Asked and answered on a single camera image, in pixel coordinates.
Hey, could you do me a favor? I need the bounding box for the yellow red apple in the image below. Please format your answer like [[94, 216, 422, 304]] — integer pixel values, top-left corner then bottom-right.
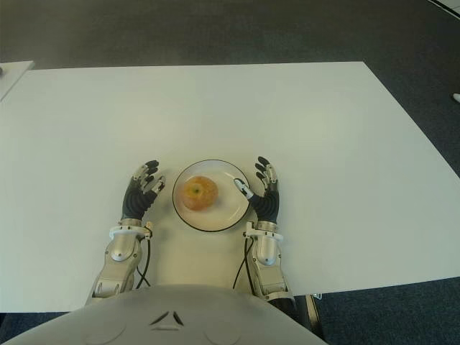
[[182, 175, 220, 213]]

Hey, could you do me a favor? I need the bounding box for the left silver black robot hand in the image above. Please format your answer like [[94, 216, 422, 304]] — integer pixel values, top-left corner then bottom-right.
[[119, 159, 167, 221]]

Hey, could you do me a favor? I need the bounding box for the white plate with black rim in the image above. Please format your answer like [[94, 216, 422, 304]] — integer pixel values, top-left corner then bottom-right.
[[171, 158, 257, 233]]

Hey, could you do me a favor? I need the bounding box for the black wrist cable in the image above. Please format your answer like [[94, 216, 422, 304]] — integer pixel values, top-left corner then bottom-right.
[[231, 236, 253, 290], [134, 235, 152, 290]]

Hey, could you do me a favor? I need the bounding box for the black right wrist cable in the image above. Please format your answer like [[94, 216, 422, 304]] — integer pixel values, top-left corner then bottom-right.
[[231, 236, 253, 290]]

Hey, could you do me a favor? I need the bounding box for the grey robot torso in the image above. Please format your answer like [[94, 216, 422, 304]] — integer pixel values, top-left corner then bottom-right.
[[0, 282, 327, 345]]

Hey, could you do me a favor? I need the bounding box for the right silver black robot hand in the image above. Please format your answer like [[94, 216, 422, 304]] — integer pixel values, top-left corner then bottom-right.
[[233, 155, 282, 224]]

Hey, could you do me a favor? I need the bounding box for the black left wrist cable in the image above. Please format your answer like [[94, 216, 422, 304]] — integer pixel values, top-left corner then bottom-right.
[[134, 235, 152, 290]]

